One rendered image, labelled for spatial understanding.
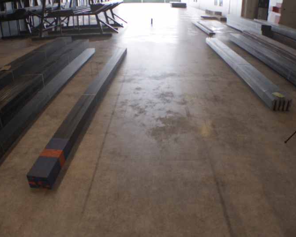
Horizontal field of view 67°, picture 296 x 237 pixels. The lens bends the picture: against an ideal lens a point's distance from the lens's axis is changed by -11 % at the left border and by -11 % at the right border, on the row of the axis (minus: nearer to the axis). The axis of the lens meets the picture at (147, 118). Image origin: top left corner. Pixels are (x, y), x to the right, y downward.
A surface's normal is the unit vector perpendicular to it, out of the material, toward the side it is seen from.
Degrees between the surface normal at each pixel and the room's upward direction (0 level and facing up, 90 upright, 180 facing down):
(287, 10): 90
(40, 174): 0
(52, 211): 0
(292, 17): 90
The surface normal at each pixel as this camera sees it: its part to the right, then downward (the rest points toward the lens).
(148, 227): 0.00, -0.88
